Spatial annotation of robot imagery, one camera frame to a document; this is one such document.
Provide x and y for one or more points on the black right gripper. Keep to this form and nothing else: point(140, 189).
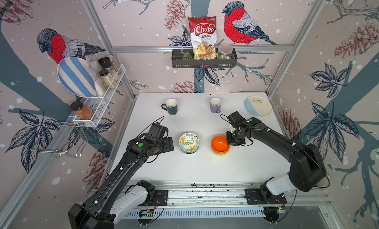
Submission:
point(229, 142)

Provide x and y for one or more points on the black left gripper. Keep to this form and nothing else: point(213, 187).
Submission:
point(169, 141)

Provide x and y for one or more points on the orange plastic bowl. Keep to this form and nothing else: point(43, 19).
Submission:
point(225, 151)
point(220, 143)

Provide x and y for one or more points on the yellow flower ceramic bowl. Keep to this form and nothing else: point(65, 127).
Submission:
point(189, 140)

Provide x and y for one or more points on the blue yellow patterned bowl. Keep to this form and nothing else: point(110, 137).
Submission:
point(190, 151)

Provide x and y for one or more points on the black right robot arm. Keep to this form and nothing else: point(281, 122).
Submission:
point(306, 164)

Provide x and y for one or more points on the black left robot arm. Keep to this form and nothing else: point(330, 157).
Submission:
point(96, 213)

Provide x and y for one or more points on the blue cream ceramic plate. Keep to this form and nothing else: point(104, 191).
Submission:
point(258, 106)

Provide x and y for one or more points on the dark green mug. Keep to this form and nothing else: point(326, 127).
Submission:
point(171, 106)

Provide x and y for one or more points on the purple mug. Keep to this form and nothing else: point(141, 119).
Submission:
point(215, 105)

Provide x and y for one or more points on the clear jar pink lid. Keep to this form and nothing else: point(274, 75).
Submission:
point(224, 52)

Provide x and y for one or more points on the green glass jar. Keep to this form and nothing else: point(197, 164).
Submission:
point(187, 56)

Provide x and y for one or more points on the orange spice jar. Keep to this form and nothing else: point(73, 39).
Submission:
point(81, 111)

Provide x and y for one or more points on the black lid spice jar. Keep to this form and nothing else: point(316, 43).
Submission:
point(107, 78)
point(106, 63)

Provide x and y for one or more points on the plastic bag on shelf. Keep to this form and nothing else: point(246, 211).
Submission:
point(94, 69)

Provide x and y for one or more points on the red Chuba chips bag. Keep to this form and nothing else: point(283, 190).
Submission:
point(203, 35)

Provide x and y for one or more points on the blue white striped plate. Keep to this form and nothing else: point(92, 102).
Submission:
point(73, 74)

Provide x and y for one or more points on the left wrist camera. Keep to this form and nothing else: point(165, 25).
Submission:
point(156, 133)

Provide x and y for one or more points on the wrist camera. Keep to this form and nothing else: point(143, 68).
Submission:
point(236, 120)
point(156, 133)

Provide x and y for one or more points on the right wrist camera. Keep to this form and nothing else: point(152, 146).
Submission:
point(236, 120)

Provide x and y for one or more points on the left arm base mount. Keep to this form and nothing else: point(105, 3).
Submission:
point(159, 198)

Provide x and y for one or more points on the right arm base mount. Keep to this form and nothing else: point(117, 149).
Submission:
point(263, 197)

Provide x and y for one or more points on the white wire wall shelf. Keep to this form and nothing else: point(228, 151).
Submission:
point(98, 105)

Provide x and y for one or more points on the black wall basket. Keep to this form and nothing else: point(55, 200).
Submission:
point(179, 62)

